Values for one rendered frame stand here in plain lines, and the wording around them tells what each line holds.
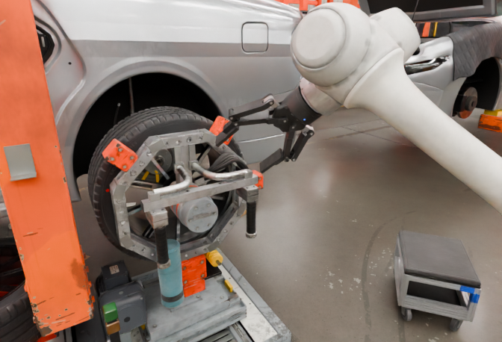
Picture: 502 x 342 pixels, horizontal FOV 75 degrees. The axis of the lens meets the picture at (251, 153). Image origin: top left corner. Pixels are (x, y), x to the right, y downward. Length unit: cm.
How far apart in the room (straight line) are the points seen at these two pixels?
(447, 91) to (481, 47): 49
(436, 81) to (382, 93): 303
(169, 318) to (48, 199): 87
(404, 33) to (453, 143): 20
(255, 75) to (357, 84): 146
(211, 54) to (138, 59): 36
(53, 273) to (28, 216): 22
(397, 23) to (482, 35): 316
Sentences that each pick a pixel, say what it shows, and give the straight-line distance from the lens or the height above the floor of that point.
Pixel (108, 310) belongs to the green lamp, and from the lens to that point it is 122.
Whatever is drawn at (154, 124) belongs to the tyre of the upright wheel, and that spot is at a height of 116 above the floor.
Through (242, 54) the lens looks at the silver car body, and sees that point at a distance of 183.
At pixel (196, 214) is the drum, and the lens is 121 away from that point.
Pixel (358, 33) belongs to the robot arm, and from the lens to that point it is 42.
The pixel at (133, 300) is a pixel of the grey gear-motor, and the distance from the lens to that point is 164.
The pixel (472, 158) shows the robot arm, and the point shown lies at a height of 131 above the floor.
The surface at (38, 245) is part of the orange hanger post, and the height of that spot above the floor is 86.
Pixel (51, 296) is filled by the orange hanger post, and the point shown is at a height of 67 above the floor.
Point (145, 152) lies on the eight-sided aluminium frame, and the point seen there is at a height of 108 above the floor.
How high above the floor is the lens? 146
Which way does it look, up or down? 19 degrees down
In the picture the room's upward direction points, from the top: straight up
